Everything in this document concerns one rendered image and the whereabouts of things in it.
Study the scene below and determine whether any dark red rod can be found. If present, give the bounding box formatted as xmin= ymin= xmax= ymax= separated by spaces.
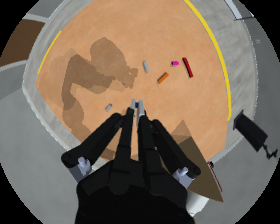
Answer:
xmin=182 ymin=57 xmax=193 ymax=78

